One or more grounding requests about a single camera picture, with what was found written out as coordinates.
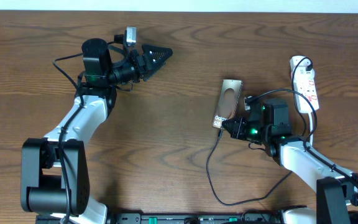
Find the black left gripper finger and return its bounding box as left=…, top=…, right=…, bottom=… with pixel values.
left=142, top=62, right=166, bottom=82
left=142, top=44, right=173, bottom=70

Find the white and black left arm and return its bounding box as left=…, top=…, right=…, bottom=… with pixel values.
left=21, top=35, right=173, bottom=223

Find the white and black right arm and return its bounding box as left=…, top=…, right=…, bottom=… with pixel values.
left=223, top=99, right=358, bottom=223

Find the white USB charger plug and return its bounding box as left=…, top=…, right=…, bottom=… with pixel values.
left=293, top=66, right=315, bottom=82

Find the white power strip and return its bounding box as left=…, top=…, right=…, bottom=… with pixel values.
left=290, top=55, right=319, bottom=111

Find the white power strip cord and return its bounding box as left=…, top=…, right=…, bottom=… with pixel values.
left=307, top=112, right=314, bottom=147

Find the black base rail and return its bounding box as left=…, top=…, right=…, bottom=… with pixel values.
left=35, top=211, right=316, bottom=224

